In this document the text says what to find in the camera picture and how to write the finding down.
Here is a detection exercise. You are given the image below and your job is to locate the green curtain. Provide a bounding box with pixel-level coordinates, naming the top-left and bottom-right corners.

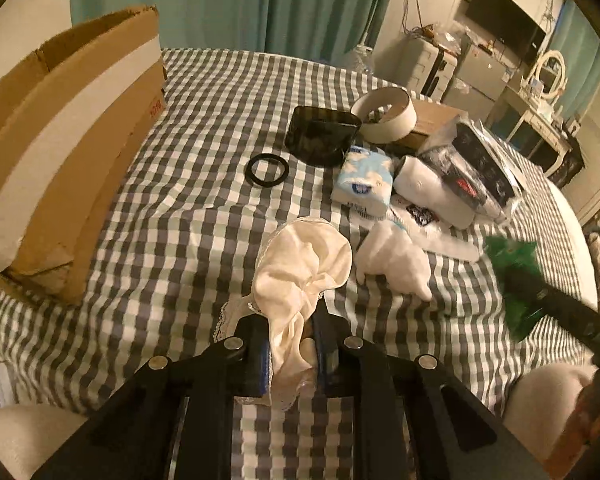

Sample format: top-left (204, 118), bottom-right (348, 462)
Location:
top-left (70, 0), bottom-right (389, 66)

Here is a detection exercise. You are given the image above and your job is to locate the clear water bottle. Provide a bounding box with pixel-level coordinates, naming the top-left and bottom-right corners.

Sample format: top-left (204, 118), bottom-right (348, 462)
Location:
top-left (347, 44), bottom-right (374, 75)

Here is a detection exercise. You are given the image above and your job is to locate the blue tissue pack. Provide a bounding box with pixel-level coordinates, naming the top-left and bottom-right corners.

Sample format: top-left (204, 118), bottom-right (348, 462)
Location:
top-left (330, 145), bottom-right (393, 219)

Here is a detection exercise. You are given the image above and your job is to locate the green snack packet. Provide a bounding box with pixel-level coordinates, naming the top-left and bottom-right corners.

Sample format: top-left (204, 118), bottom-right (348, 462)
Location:
top-left (484, 235), bottom-right (545, 341)

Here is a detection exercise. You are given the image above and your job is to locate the white tape ring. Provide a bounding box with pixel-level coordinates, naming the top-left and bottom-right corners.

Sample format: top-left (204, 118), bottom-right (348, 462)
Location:
top-left (350, 86), bottom-right (418, 144)

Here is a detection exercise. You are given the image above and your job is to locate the white suitcase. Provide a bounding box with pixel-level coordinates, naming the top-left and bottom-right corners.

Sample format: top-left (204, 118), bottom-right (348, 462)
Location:
top-left (396, 37), bottom-right (457, 101)

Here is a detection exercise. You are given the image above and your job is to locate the white vanity table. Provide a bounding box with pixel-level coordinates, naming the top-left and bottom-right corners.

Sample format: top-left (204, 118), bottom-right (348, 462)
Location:
top-left (486, 50), bottom-right (571, 177)

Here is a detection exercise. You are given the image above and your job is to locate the checkered bed cover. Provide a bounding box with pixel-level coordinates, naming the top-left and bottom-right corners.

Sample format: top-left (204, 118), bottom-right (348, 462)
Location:
top-left (0, 50), bottom-right (594, 479)

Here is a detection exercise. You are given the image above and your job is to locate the white plush toy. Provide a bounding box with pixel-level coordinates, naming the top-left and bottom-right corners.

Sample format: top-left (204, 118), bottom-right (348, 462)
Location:
top-left (354, 220), bottom-right (432, 301)

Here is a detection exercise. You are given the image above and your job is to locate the black rubber ring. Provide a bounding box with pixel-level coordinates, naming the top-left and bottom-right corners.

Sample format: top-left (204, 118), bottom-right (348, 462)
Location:
top-left (244, 153), bottom-right (290, 188)

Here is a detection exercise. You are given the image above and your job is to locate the black glossy tray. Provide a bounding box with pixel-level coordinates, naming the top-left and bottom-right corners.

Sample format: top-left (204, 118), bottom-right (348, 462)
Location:
top-left (284, 105), bottom-right (362, 168)

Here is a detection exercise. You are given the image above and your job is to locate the cardboard box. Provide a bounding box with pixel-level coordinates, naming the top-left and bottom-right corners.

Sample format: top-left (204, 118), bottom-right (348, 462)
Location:
top-left (0, 6), bottom-right (166, 304)

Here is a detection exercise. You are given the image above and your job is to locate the round vanity mirror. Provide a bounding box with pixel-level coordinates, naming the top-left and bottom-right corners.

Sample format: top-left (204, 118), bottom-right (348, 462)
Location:
top-left (526, 50), bottom-right (568, 103)

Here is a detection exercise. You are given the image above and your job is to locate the sticker sachet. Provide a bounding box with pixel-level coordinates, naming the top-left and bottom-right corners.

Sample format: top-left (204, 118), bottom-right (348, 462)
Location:
top-left (405, 204), bottom-right (439, 226)

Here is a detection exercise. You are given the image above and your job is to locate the white cream cloth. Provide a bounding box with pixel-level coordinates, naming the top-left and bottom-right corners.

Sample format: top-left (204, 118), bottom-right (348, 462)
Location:
top-left (213, 217), bottom-right (352, 410)

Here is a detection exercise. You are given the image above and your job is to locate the black white device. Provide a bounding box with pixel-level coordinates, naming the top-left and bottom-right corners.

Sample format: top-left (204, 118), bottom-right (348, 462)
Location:
top-left (419, 119), bottom-right (524, 224)

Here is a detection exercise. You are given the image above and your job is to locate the wall television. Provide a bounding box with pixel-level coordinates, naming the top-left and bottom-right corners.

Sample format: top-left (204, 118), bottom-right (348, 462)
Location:
top-left (465, 0), bottom-right (545, 64)

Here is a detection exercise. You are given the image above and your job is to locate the wooden box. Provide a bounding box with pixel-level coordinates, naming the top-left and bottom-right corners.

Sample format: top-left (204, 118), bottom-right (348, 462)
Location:
top-left (398, 100), bottom-right (468, 150)

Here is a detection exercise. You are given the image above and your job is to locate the clear plastic comb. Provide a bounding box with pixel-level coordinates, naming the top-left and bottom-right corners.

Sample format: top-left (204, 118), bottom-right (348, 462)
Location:
top-left (391, 207), bottom-right (481, 262)

